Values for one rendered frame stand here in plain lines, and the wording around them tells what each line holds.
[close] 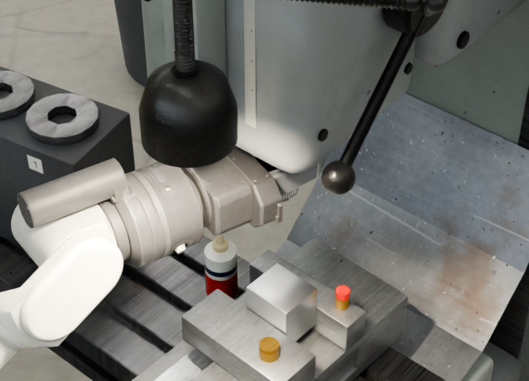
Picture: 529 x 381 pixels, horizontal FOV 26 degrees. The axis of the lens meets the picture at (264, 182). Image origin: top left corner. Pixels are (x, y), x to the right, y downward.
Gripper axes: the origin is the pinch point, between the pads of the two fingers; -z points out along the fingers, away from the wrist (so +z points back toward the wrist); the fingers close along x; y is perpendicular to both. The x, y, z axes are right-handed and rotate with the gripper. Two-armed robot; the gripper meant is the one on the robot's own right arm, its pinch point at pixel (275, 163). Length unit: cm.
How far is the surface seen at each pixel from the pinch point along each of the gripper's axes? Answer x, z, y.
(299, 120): -11.2, 5.2, -14.9
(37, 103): 37.4, 11.1, 11.8
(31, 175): 31.7, 15.2, 17.8
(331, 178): -14.4, 3.8, -10.2
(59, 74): 192, -50, 123
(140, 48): 172, -68, 109
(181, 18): -15.6, 18.4, -31.8
